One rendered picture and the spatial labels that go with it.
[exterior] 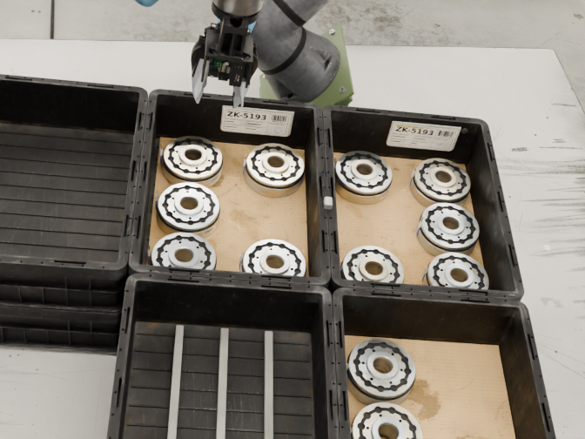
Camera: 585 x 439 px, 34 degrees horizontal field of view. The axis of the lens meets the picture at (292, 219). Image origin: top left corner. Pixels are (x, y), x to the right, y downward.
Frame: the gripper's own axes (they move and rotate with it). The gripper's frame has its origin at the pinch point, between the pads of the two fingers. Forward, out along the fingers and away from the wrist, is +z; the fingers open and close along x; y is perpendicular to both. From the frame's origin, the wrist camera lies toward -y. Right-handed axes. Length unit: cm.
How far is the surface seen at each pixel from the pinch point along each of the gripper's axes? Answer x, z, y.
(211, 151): 1.0, 14.0, -1.4
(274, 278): 10.5, 6.8, 30.5
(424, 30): 83, 94, -157
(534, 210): 67, 26, -9
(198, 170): -1.1, 14.3, 3.2
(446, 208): 41.6, 11.6, 7.4
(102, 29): -28, 102, -141
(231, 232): 5.3, 17.0, 13.7
